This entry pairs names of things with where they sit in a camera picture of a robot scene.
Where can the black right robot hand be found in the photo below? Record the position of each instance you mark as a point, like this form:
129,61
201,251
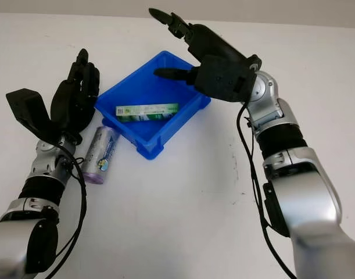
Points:
215,40

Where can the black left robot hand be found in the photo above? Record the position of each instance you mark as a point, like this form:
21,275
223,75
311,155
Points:
72,101

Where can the purple trash bag roll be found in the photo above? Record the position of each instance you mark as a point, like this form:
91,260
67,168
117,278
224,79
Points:
100,157

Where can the green rectangular carton box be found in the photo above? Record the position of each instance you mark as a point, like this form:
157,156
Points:
145,112

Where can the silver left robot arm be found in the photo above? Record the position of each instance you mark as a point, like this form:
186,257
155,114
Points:
8,241

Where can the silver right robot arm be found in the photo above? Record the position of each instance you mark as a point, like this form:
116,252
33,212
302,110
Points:
308,186

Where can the blue plastic tray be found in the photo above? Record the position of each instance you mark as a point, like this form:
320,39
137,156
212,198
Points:
145,136

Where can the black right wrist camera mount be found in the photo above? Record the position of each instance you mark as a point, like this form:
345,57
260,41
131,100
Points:
223,78

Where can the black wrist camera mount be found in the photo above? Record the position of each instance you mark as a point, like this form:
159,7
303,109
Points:
23,104
223,78

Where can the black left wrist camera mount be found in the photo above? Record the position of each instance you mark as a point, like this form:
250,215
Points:
23,104

